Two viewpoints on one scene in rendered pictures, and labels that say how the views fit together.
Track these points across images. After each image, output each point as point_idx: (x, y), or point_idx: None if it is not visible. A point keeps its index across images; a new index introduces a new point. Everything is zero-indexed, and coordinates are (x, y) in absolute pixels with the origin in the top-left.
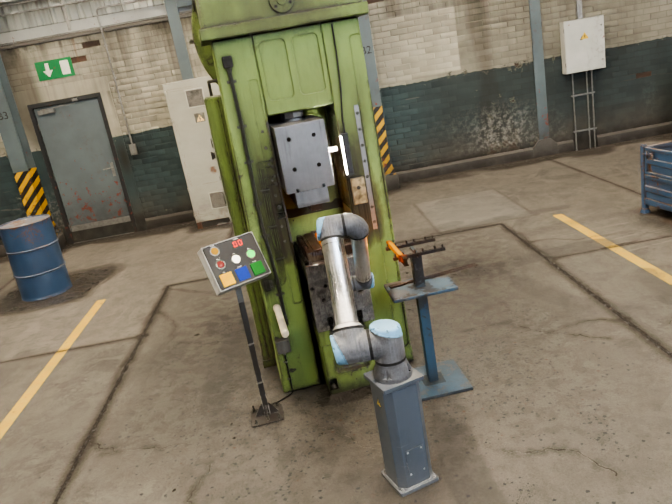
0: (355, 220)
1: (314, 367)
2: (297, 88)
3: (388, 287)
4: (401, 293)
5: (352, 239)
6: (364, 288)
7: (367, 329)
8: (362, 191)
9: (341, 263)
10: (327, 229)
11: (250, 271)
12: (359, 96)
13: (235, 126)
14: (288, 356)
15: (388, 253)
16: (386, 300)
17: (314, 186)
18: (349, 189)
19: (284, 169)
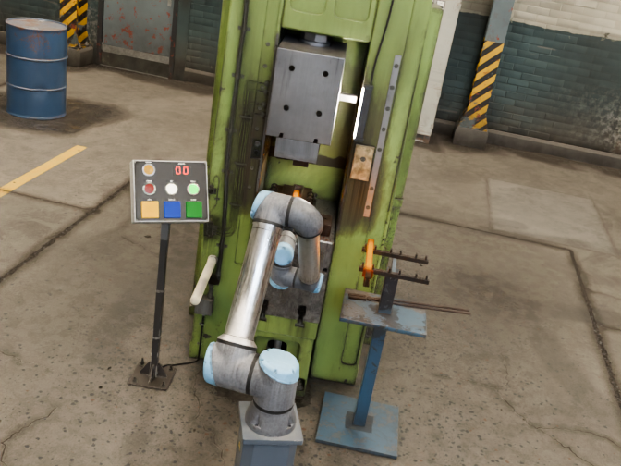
0: (305, 213)
1: None
2: (331, 6)
3: (347, 295)
4: (355, 311)
5: (296, 233)
6: (305, 289)
7: (257, 355)
8: (365, 165)
9: (262, 260)
10: (265, 210)
11: (182, 210)
12: (407, 45)
13: (236, 25)
14: (207, 319)
15: None
16: None
17: (303, 138)
18: (350, 156)
19: (273, 103)
